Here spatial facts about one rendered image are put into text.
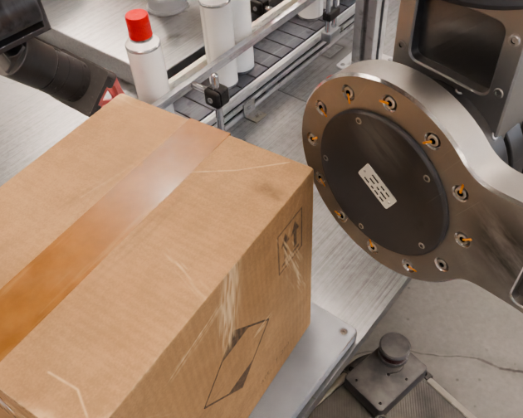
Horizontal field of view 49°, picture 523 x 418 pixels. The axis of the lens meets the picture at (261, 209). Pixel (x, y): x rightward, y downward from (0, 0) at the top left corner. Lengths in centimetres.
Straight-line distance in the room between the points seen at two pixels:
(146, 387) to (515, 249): 28
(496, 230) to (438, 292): 141
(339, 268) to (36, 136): 60
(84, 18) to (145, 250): 91
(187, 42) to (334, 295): 62
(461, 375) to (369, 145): 129
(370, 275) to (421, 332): 96
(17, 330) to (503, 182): 36
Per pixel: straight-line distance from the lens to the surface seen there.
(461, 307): 183
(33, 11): 71
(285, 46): 115
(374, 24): 112
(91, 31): 128
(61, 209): 54
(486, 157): 44
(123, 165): 56
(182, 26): 124
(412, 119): 44
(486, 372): 174
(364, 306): 78
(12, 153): 110
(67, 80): 78
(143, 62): 88
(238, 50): 100
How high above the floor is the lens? 148
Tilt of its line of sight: 47 degrees down
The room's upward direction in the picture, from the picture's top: 4 degrees counter-clockwise
